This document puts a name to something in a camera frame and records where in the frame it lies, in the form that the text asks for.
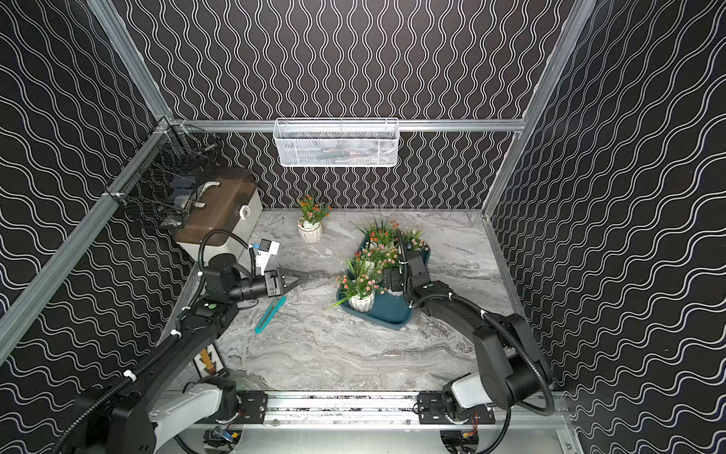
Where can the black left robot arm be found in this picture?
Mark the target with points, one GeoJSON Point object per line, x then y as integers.
{"type": "Point", "coordinates": [118, 418]}

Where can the black wire wall basket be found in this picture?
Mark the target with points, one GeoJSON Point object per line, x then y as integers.
{"type": "Point", "coordinates": [162, 193]}

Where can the potted orange gypsophila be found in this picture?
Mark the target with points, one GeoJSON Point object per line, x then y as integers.
{"type": "Point", "coordinates": [313, 214]}

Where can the white mesh wall basket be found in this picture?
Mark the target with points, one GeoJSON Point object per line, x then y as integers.
{"type": "Point", "coordinates": [337, 142]}

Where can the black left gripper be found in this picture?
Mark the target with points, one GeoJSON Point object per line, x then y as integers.
{"type": "Point", "coordinates": [274, 284]}

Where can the brown storage box lid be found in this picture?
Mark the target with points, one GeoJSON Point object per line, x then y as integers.
{"type": "Point", "coordinates": [229, 183]}

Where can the potted red gypsophila plant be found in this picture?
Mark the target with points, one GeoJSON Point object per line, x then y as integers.
{"type": "Point", "coordinates": [378, 232]}

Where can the teal plastic tray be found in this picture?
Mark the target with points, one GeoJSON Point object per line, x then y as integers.
{"type": "Point", "coordinates": [389, 311]}

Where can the potted pink gypsophila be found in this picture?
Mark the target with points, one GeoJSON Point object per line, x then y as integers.
{"type": "Point", "coordinates": [360, 284]}
{"type": "Point", "coordinates": [378, 259]}
{"type": "Point", "coordinates": [412, 241]}

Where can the yellow patterned card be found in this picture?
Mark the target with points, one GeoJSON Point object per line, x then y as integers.
{"type": "Point", "coordinates": [207, 362]}

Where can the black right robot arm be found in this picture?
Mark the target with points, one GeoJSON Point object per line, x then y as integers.
{"type": "Point", "coordinates": [512, 370]}

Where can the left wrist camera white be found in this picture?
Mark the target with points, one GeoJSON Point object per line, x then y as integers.
{"type": "Point", "coordinates": [264, 250]}

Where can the white ribbed storage box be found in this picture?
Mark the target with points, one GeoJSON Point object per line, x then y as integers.
{"type": "Point", "coordinates": [239, 217]}

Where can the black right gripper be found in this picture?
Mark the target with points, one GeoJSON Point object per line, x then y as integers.
{"type": "Point", "coordinates": [391, 275]}

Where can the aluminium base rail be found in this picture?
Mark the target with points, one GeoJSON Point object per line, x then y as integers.
{"type": "Point", "coordinates": [344, 411]}

